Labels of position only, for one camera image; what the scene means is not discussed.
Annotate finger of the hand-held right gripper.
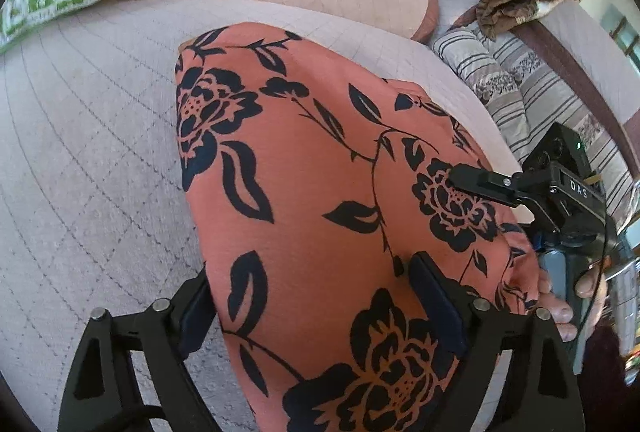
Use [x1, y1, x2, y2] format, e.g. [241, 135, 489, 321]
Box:
[446, 164, 526, 209]

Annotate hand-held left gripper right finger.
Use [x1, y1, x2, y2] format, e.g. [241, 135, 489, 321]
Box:
[407, 251, 586, 432]

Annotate black cable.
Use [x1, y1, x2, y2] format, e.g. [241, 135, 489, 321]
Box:
[580, 207, 621, 330]

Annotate pink quilted sofa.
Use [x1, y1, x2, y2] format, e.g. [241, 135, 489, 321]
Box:
[0, 0, 636, 432]

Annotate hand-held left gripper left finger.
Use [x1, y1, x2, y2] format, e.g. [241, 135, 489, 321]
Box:
[57, 264, 236, 432]

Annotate person's right hand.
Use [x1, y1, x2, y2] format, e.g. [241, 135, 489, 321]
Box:
[529, 263, 610, 344]

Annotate orange floral garment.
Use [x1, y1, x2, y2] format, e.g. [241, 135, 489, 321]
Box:
[174, 24, 541, 432]

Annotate striped grey cushion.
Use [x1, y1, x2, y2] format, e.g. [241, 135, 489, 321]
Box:
[431, 29, 636, 233]

